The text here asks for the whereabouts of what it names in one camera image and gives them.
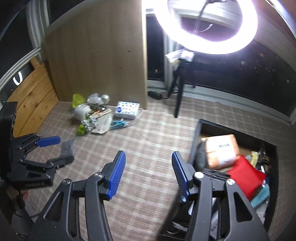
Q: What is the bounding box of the wooden cabinet panel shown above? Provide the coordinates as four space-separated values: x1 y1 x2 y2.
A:
44 1 147 108

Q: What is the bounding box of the tape roll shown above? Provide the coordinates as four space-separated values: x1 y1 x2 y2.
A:
101 94 110 105

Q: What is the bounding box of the ring light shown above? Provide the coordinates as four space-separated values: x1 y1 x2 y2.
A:
144 1 258 55

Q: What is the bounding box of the green plastic wrapper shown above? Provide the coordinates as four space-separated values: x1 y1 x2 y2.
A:
76 124 87 136

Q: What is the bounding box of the white tissue pack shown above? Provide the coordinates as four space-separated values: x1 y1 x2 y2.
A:
114 101 140 120

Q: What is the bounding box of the red pouch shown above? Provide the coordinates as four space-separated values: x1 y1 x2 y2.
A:
227 155 266 201

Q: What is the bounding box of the orange tissue pack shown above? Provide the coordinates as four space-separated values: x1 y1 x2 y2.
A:
201 135 239 170

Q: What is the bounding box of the white printed sachet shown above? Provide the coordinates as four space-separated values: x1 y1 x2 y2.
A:
91 109 113 135

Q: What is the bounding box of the black storage box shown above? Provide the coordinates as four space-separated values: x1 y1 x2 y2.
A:
158 120 278 240

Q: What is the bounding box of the white usb cable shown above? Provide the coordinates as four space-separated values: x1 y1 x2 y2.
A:
125 108 144 127

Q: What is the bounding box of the white electric device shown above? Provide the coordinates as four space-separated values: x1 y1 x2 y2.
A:
74 104 92 121

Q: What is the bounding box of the black power strip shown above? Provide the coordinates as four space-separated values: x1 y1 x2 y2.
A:
147 91 162 100

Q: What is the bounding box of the blue clothespin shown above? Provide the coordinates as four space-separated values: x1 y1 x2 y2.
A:
109 120 128 130

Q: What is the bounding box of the black tripod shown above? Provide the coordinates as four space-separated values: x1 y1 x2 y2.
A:
167 58 192 118

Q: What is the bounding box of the clear plastic bag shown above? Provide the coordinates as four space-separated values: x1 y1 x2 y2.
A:
87 93 105 105

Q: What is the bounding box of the black comb package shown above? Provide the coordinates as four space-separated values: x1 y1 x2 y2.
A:
60 139 75 157

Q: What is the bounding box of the grey bead massager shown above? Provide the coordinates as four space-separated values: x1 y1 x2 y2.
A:
81 115 98 132

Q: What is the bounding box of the pine wood board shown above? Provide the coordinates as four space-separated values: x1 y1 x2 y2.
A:
8 57 59 137

